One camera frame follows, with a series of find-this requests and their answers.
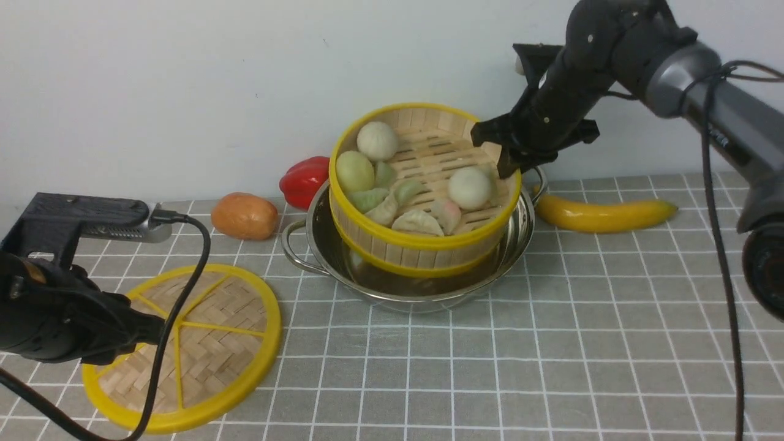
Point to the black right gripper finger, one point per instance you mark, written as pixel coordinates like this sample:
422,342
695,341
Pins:
516,158

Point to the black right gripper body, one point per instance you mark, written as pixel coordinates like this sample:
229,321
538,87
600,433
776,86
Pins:
551,113

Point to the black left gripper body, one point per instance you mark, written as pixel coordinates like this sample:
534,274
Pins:
55,315

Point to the yellow bamboo steamer basket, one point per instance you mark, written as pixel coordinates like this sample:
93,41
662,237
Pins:
435,142

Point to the yellow woven bamboo steamer lid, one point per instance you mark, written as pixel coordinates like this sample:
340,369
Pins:
224,342

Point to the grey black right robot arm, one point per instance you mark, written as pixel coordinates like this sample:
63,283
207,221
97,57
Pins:
638,45

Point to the stainless steel pot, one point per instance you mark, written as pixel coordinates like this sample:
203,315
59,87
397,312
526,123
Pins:
315,246

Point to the white round bun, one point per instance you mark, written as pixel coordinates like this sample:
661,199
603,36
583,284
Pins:
470,188
378,141

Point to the pink white dumpling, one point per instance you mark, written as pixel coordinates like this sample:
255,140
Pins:
447,213

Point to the yellow banana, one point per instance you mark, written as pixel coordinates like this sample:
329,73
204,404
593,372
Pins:
604,219

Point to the pale dumpling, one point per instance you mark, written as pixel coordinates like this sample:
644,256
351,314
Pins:
418,221

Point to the green dumpling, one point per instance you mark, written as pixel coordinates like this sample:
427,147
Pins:
367,200

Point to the pale green round bun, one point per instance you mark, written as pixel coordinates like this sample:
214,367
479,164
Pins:
355,172

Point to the grey checkered tablecloth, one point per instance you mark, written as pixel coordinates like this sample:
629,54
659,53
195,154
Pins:
609,337

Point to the red bell pepper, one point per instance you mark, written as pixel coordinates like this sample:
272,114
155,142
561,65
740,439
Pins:
303,180

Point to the brown potato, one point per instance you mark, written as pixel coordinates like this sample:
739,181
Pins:
245,216

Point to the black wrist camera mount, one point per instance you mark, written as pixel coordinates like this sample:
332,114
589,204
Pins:
54,223

